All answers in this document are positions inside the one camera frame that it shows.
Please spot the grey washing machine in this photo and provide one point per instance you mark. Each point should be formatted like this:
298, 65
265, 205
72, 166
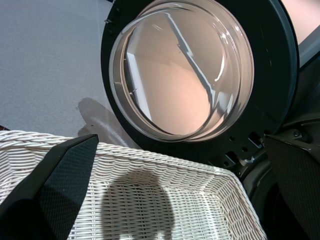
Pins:
310, 100

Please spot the pale woven basket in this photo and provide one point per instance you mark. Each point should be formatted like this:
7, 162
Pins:
150, 200

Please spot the round glass washing machine door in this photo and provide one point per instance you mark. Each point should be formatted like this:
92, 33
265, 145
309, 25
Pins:
180, 75

